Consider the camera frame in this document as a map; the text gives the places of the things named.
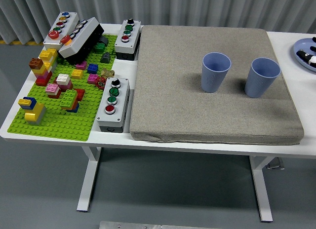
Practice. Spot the white five-button control box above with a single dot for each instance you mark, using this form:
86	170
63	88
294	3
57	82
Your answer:
57	29

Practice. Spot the green orange blue brick stack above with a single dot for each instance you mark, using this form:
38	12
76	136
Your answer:
69	98

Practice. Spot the magenta brick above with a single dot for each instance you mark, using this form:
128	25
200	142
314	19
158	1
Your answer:
93	78
81	65

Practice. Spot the white table leg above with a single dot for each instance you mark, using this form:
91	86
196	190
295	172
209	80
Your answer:
261	189
86	184

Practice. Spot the blue yellow grey brick stack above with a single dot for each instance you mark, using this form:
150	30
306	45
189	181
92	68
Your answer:
34	113

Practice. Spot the blue plate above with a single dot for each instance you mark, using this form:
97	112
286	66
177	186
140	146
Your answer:
301	44

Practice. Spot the grey-brown fabric mat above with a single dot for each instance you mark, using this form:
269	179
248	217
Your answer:
185	103

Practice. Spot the brass valve red handwheel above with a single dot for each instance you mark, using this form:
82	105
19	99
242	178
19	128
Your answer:
107	73

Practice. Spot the grey sloped brick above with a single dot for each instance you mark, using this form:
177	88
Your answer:
105	58

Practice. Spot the grey metal plate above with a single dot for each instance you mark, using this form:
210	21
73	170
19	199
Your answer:
128	225

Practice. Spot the yellow white brick tower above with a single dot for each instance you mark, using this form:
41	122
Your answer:
48	55

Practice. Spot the grey four-button control box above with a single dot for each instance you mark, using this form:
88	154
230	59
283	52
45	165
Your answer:
133	39
122	100

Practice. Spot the brown yellow pink red brick tower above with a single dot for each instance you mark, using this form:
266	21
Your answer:
40	73

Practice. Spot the pink white red brick stack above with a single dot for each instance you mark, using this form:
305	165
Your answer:
52	88

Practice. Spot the yellow black floor tape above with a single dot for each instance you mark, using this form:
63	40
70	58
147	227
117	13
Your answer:
22	42

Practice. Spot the blue ribbed plastic cup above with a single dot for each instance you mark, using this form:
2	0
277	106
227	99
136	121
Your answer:
259	86
212	78

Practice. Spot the dark green brick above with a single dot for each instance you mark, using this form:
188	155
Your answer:
99	47

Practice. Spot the grey metal bracket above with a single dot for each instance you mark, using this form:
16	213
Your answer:
275	164

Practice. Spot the green brick baseplate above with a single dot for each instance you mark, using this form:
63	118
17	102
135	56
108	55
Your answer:
61	125

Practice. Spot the grey pleated curtain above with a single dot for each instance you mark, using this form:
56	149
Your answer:
172	7

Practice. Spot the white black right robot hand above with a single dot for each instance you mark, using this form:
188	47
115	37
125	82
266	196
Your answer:
311	59

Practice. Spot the white control box black base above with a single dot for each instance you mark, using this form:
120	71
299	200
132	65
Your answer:
81	39

